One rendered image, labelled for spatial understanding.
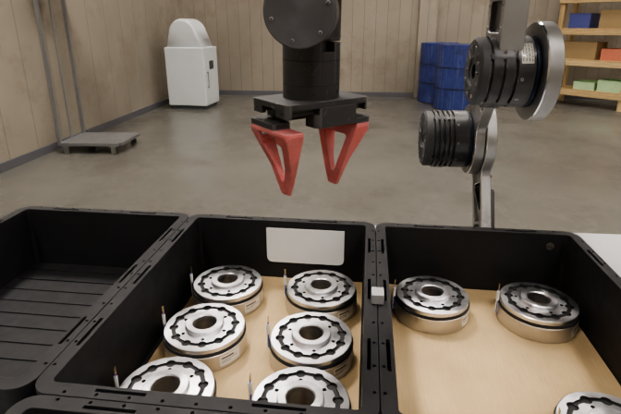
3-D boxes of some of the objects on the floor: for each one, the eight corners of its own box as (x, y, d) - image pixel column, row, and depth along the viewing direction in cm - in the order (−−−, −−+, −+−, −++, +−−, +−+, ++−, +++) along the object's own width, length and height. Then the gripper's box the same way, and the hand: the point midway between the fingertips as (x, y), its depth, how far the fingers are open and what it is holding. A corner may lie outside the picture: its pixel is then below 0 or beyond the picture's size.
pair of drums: (460, 98, 820) (467, 41, 790) (480, 112, 693) (488, 43, 662) (414, 97, 827) (418, 41, 797) (425, 111, 700) (430, 43, 669)
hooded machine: (220, 103, 763) (215, 18, 722) (209, 110, 709) (202, 18, 668) (182, 103, 771) (175, 18, 729) (168, 109, 716) (160, 18, 675)
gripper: (332, 37, 51) (329, 171, 56) (246, 39, 45) (251, 189, 50) (375, 39, 46) (368, 187, 51) (285, 42, 40) (286, 209, 45)
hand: (310, 181), depth 51 cm, fingers open, 6 cm apart
